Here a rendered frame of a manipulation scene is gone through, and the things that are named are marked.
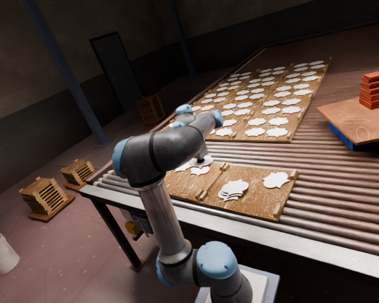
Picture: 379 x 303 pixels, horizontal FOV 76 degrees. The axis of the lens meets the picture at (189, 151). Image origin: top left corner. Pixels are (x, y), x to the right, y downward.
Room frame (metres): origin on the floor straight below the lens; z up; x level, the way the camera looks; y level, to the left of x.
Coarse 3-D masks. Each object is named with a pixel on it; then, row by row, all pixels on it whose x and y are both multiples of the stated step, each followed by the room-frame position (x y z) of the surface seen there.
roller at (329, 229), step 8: (112, 184) 1.60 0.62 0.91; (120, 184) 1.54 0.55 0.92; (128, 184) 1.50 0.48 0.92; (184, 200) 1.13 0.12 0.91; (280, 216) 0.77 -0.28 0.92; (288, 216) 0.76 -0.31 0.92; (288, 224) 0.73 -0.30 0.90; (296, 224) 0.71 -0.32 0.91; (304, 224) 0.69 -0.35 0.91; (312, 224) 0.68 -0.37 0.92; (320, 224) 0.66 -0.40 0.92; (328, 224) 0.65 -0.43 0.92; (328, 232) 0.63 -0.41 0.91; (336, 232) 0.61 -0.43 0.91; (344, 232) 0.60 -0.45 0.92; (352, 232) 0.59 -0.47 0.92; (360, 232) 0.58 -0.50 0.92; (368, 232) 0.57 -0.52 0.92; (360, 240) 0.56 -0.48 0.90; (368, 240) 0.54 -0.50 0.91; (376, 240) 0.53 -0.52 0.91
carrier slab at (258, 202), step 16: (224, 176) 1.17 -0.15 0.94; (240, 176) 1.12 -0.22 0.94; (256, 176) 1.07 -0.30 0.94; (288, 176) 0.99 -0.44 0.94; (208, 192) 1.08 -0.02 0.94; (256, 192) 0.95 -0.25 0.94; (272, 192) 0.91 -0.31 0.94; (288, 192) 0.88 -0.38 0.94; (224, 208) 0.92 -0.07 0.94; (240, 208) 0.88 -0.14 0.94; (256, 208) 0.85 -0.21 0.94; (272, 208) 0.82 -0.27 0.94
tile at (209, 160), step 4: (208, 156) 1.11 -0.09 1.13; (192, 160) 1.14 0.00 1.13; (196, 160) 1.12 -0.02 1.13; (208, 160) 1.08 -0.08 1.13; (212, 160) 1.06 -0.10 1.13; (192, 164) 1.09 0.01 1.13; (196, 164) 1.08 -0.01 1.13; (200, 164) 1.07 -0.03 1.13; (204, 164) 1.05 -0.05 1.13; (208, 164) 1.04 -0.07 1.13; (200, 168) 1.03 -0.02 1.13
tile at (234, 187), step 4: (240, 180) 1.05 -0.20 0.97; (228, 184) 1.05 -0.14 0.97; (232, 184) 1.04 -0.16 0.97; (236, 184) 1.03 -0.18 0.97; (240, 184) 1.02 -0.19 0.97; (244, 184) 1.01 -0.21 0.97; (224, 188) 1.03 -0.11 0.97; (228, 188) 1.02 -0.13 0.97; (232, 188) 1.01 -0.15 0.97; (236, 188) 1.00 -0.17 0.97; (240, 188) 0.99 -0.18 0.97; (244, 188) 0.98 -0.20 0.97; (224, 192) 1.00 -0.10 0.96; (228, 192) 0.99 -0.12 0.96; (232, 192) 0.98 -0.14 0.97; (236, 192) 0.97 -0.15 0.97; (240, 192) 0.96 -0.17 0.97
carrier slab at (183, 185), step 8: (216, 168) 1.28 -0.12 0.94; (168, 176) 1.39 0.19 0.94; (176, 176) 1.35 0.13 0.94; (184, 176) 1.32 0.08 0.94; (192, 176) 1.29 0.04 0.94; (200, 176) 1.26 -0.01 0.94; (208, 176) 1.23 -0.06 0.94; (216, 176) 1.20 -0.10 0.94; (168, 184) 1.30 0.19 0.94; (176, 184) 1.27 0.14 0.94; (184, 184) 1.24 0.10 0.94; (192, 184) 1.21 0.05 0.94; (200, 184) 1.18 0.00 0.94; (208, 184) 1.15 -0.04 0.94; (168, 192) 1.21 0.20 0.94; (176, 192) 1.18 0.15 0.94; (184, 192) 1.16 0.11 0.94; (192, 192) 1.13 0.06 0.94; (192, 200) 1.07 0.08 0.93
